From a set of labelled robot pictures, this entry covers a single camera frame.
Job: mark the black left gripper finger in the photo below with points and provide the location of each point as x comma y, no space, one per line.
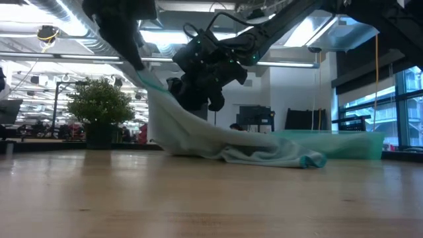
122,39

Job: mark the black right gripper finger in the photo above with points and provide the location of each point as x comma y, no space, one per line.
188,97
217,100

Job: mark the light blue teal-edged microfiber towel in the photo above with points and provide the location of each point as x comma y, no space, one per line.
185,132

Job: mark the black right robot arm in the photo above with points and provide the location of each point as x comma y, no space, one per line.
284,26

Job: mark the teal plastic basket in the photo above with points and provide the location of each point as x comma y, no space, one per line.
347,145

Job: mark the person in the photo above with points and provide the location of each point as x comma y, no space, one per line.
235,126

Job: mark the black equipment cabinet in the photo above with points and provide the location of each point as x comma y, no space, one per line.
254,117

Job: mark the long ceiling light tube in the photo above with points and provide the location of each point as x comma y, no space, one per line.
66,56

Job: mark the artificial green plant black pot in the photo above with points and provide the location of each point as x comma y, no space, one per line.
99,102

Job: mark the black flat panel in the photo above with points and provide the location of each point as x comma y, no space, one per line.
304,119

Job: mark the black tall stand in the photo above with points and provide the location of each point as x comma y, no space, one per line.
54,109

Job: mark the dark computer monitor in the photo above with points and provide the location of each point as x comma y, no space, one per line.
10,110

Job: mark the ceiling dome camera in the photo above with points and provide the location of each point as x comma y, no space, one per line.
314,49

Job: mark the silver rectangular ceiling duct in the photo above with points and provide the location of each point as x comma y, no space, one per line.
330,36

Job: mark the black aluminium table frame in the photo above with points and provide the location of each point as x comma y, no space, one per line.
49,147

